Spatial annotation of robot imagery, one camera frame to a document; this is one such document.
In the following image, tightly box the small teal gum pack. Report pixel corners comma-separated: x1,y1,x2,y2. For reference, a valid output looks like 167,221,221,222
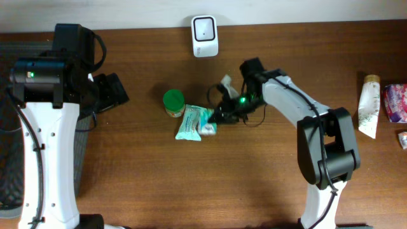
198,109,217,135

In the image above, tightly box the teal wipes packet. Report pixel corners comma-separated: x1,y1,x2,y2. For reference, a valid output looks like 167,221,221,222
175,104,207,141

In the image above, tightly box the green bottle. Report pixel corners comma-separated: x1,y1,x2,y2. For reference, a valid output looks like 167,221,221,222
163,89,185,118

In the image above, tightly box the white tube with cork cap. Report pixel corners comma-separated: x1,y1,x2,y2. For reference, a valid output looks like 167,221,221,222
358,74,380,139

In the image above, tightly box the red purple tissue pack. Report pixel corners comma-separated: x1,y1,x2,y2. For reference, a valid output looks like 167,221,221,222
383,84,406,123

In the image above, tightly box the orange snack packet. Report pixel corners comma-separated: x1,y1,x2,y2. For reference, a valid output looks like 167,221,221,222
397,132,407,149

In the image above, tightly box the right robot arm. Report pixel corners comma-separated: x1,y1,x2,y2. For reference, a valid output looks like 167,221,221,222
209,58,361,228

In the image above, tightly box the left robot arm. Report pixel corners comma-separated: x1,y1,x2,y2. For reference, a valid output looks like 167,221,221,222
6,24,128,228

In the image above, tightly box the white barcode scanner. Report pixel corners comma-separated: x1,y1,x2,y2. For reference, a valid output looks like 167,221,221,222
191,15,219,58

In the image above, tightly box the left black cable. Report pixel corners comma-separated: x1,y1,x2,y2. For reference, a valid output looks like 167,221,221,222
6,31,108,229

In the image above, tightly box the black cable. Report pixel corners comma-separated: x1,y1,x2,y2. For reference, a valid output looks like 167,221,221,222
206,76,338,229
6,31,108,229

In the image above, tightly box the right black cable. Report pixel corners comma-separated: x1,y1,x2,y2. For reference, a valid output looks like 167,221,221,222
206,76,338,229

